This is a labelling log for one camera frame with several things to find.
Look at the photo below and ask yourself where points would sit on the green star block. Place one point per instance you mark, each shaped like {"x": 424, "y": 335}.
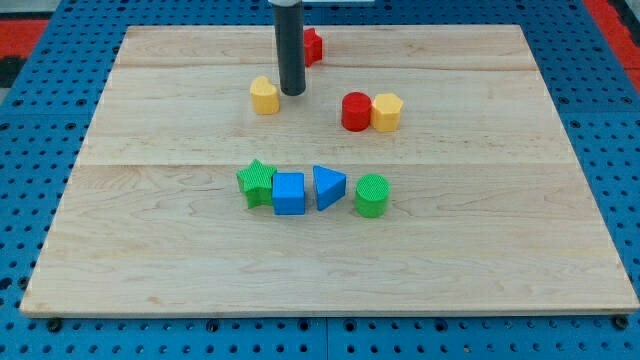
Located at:
{"x": 256, "y": 183}

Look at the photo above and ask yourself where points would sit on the red star block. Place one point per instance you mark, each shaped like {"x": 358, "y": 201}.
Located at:
{"x": 313, "y": 46}

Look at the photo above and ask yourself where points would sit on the blue triangle block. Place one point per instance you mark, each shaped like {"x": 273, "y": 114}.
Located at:
{"x": 329, "y": 186}

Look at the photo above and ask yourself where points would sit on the blue cube block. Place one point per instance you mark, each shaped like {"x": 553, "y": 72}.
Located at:
{"x": 288, "y": 193}

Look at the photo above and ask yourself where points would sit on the green cylinder block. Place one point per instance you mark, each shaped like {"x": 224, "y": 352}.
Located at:
{"x": 371, "y": 195}

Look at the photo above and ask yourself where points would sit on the red cylinder block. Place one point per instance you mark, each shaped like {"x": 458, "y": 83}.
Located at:
{"x": 355, "y": 111}

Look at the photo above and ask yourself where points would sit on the yellow hexagon block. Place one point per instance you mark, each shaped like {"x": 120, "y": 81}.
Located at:
{"x": 386, "y": 112}

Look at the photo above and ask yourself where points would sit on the yellow heart block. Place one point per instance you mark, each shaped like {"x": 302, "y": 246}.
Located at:
{"x": 264, "y": 96}

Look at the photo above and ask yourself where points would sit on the light wooden board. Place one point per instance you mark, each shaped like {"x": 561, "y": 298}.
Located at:
{"x": 489, "y": 212}

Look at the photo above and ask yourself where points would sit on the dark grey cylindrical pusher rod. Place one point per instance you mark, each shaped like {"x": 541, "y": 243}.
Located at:
{"x": 288, "y": 26}

